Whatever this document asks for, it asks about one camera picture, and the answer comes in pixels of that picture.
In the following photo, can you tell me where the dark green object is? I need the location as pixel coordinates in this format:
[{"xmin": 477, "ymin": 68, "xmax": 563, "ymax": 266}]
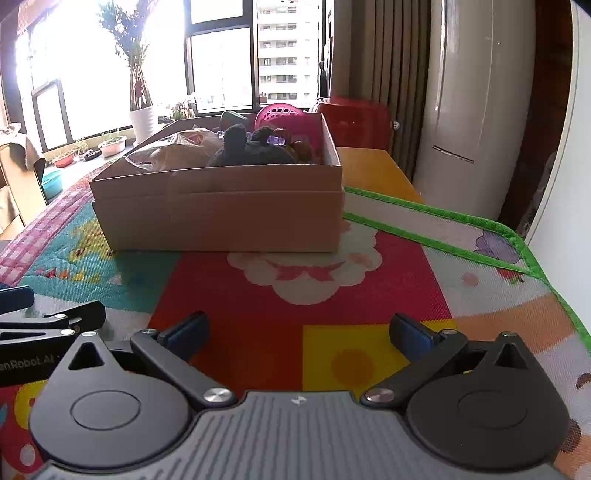
[{"xmin": 219, "ymin": 110, "xmax": 250, "ymax": 130}]

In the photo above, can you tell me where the purple toy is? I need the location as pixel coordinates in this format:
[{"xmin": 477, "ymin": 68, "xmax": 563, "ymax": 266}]
[{"xmin": 251, "ymin": 128, "xmax": 288, "ymax": 148}]

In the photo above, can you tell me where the brown crumpled bag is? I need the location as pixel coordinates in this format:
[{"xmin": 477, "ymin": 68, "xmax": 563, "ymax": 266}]
[{"xmin": 124, "ymin": 128, "xmax": 225, "ymax": 174}]

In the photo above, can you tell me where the small flowering potted plant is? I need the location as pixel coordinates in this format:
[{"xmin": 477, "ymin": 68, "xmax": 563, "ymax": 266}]
[{"xmin": 170, "ymin": 99, "xmax": 198, "ymax": 122}]

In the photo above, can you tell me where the high-rise building outside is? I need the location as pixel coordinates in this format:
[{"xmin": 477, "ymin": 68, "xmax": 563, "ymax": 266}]
[{"xmin": 257, "ymin": 0, "xmax": 324, "ymax": 105}]

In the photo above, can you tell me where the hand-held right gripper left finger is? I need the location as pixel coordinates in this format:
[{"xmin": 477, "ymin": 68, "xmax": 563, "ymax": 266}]
[{"xmin": 68, "ymin": 311, "xmax": 236, "ymax": 409}]

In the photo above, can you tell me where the dark wooden door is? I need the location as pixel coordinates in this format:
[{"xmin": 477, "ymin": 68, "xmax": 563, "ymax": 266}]
[{"xmin": 500, "ymin": 0, "xmax": 574, "ymax": 232}]

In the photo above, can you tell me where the brown cardboard box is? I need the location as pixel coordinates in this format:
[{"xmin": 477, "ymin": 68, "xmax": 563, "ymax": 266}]
[{"xmin": 89, "ymin": 112, "xmax": 346, "ymax": 254}]

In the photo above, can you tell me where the brown cardboard sheet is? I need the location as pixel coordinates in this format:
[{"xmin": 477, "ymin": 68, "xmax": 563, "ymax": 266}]
[{"xmin": 0, "ymin": 122, "xmax": 49, "ymax": 237}]

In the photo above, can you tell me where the white standing air conditioner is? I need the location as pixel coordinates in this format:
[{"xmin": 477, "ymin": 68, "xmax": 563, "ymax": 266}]
[{"xmin": 412, "ymin": 0, "xmax": 537, "ymax": 223}]

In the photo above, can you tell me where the brown plush toy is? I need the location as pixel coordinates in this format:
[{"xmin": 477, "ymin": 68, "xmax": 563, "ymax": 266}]
[{"xmin": 288, "ymin": 138, "xmax": 324, "ymax": 164}]

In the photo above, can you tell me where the red storage container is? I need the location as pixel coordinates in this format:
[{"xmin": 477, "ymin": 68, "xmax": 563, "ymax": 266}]
[{"xmin": 317, "ymin": 96, "xmax": 394, "ymax": 151}]

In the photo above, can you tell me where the dark plush toy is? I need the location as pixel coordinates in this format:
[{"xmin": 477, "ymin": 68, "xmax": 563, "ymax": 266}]
[{"xmin": 206, "ymin": 123, "xmax": 297, "ymax": 167}]

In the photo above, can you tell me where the colourful printed play mat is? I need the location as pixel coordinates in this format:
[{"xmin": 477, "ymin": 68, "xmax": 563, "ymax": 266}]
[{"xmin": 0, "ymin": 185, "xmax": 591, "ymax": 480}]

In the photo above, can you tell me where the black window frame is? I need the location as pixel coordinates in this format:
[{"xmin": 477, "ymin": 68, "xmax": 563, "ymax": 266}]
[
  {"xmin": 18, "ymin": 78, "xmax": 136, "ymax": 154},
  {"xmin": 184, "ymin": 0, "xmax": 334, "ymax": 114}
]

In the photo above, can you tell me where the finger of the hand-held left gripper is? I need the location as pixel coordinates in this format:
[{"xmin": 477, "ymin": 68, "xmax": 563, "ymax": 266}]
[
  {"xmin": 0, "ymin": 285, "xmax": 36, "ymax": 315},
  {"xmin": 0, "ymin": 300, "xmax": 107, "ymax": 347}
]

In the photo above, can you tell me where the grey-brown curtain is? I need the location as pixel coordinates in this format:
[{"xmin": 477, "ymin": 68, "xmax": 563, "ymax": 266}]
[{"xmin": 348, "ymin": 0, "xmax": 433, "ymax": 184}]

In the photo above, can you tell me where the pink plastic basket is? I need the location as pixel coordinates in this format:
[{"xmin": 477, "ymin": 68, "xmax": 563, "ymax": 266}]
[{"xmin": 254, "ymin": 102, "xmax": 320, "ymax": 153}]

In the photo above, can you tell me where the teal plastic basin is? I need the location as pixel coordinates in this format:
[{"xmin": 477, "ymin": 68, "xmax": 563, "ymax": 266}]
[{"xmin": 40, "ymin": 168, "xmax": 64, "ymax": 200}]

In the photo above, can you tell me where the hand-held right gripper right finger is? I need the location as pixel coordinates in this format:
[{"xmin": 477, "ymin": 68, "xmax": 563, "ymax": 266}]
[{"xmin": 361, "ymin": 313, "xmax": 531, "ymax": 409}]

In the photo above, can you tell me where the tall plant in white pot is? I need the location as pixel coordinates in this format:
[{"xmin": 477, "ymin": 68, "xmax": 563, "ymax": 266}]
[{"xmin": 98, "ymin": 0, "xmax": 156, "ymax": 145}]

